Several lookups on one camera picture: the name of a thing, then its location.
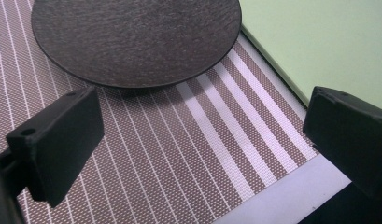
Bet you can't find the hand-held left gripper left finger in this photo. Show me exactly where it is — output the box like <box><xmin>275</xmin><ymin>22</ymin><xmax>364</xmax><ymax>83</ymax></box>
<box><xmin>5</xmin><ymin>86</ymin><xmax>106</xmax><ymax>209</ymax></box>

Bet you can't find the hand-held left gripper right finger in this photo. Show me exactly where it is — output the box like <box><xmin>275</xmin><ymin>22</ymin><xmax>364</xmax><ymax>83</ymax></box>
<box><xmin>302</xmin><ymin>86</ymin><xmax>382</xmax><ymax>200</ymax></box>

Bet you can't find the light green board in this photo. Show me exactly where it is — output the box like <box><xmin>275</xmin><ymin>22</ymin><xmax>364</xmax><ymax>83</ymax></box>
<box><xmin>238</xmin><ymin>0</ymin><xmax>382</xmax><ymax>112</ymax></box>

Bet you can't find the brown striped woven placemat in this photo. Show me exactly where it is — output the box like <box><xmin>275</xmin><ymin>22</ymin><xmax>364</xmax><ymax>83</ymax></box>
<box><xmin>0</xmin><ymin>0</ymin><xmax>319</xmax><ymax>224</ymax></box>

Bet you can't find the dark round slate plate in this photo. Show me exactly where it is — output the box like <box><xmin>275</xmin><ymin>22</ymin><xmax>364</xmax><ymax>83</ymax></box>
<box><xmin>31</xmin><ymin>0</ymin><xmax>243</xmax><ymax>89</ymax></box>

